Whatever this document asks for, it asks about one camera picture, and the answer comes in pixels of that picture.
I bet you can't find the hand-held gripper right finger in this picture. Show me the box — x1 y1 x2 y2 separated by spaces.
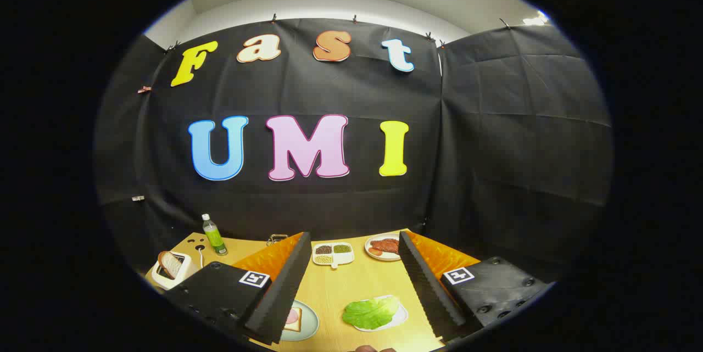
398 230 550 342

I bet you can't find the pale green plate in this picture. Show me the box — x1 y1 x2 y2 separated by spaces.
279 300 320 342

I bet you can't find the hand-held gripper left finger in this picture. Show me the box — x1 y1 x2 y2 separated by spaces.
165 231 313 346

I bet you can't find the white divided bean dish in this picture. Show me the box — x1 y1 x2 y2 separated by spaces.
312 242 355 270

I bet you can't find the white square plate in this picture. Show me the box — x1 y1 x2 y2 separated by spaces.
354 294 409 333

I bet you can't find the green lettuce leaf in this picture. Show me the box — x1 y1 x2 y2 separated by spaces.
342 296 400 331

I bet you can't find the black backdrop cloth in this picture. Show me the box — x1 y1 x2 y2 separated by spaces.
93 17 613 287

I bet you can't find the white round plate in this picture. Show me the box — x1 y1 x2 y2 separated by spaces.
365 233 404 262

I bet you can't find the toasted bread slice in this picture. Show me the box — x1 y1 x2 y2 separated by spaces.
158 251 183 280

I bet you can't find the white bread slice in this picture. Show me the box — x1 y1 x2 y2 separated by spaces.
283 307 303 333

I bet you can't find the green drink bottle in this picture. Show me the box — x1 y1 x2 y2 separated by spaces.
201 214 228 256

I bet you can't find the white toaster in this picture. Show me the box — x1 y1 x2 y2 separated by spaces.
151 252 199 291

